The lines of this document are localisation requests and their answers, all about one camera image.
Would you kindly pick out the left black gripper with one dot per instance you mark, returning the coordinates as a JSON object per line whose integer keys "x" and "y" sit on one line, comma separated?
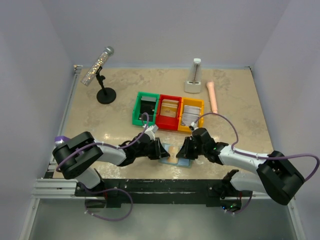
{"x": 159, "y": 151}

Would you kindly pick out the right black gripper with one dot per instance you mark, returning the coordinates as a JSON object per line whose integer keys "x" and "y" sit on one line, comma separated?
{"x": 185, "y": 152}

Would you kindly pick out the gold credit card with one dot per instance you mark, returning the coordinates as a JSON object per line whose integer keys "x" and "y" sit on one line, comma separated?
{"x": 173, "y": 151}

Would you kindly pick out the teal leather card holder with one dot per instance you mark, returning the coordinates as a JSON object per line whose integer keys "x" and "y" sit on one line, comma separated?
{"x": 183, "y": 162}

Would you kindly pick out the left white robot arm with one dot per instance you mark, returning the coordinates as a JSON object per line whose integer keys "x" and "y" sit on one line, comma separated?
{"x": 76, "y": 155}

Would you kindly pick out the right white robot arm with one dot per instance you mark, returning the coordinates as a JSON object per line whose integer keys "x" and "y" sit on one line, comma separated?
{"x": 279, "y": 179}

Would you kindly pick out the white cards stack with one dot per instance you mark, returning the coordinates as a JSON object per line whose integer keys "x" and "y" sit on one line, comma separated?
{"x": 190, "y": 114}

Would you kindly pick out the gold cards stack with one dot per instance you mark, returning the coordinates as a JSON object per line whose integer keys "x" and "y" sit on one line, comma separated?
{"x": 168, "y": 108}

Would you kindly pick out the black cards stack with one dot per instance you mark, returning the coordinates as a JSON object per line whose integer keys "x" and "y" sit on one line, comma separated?
{"x": 147, "y": 105}

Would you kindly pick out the red plastic bin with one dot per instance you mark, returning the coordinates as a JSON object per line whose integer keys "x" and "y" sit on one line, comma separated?
{"x": 167, "y": 123}

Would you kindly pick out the yellow plastic bin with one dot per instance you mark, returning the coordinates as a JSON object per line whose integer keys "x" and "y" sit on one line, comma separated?
{"x": 193, "y": 102}

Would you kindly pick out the green plastic bin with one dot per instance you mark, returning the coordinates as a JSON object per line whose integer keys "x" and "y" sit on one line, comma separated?
{"x": 136, "y": 110}

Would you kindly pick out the white metronome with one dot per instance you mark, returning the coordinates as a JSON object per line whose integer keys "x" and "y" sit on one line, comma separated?
{"x": 193, "y": 84}

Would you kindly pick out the pink flashlight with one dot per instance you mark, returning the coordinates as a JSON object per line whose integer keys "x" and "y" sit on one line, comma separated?
{"x": 212, "y": 96}

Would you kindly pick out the black microphone stand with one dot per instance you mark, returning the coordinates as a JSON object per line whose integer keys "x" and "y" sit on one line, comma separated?
{"x": 105, "y": 95}

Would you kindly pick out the purple block fixture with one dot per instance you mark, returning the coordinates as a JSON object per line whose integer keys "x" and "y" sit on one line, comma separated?
{"x": 59, "y": 140}

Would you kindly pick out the glitter silver microphone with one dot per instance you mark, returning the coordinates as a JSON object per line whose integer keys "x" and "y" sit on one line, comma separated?
{"x": 99, "y": 63}

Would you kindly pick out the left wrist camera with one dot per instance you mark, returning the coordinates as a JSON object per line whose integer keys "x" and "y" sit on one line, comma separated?
{"x": 151, "y": 130}

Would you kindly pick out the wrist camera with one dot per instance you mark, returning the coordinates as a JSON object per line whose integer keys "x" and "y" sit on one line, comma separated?
{"x": 193, "y": 126}
{"x": 151, "y": 130}

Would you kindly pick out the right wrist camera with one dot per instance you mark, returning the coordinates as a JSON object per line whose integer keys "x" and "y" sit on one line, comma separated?
{"x": 193, "y": 126}

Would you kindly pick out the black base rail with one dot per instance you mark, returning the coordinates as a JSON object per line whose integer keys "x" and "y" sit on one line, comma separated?
{"x": 209, "y": 192}

